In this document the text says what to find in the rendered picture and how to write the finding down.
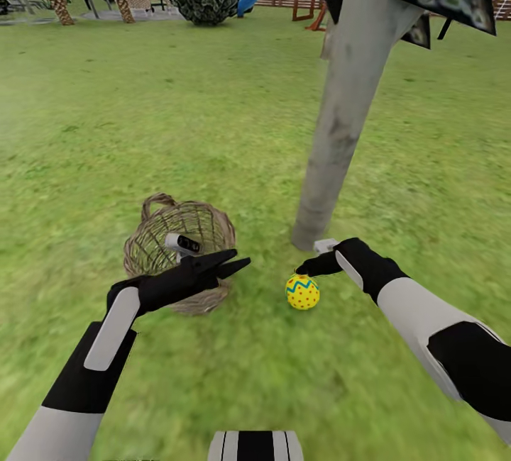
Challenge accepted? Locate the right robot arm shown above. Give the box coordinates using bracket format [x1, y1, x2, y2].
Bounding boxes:
[296, 238, 511, 447]

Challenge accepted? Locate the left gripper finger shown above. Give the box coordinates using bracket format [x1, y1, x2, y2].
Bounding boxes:
[214, 258, 251, 279]
[189, 249, 238, 284]

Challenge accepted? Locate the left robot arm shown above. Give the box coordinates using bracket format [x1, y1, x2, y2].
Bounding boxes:
[6, 231, 251, 461]

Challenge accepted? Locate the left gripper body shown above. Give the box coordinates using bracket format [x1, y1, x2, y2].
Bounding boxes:
[158, 255, 219, 303]

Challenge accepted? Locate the easter egg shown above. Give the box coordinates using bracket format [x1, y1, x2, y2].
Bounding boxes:
[285, 273, 320, 310]

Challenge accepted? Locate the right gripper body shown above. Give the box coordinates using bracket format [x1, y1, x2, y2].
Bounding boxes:
[304, 253, 335, 277]

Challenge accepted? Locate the wicker basket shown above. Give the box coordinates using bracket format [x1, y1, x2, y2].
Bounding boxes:
[123, 192, 238, 316]

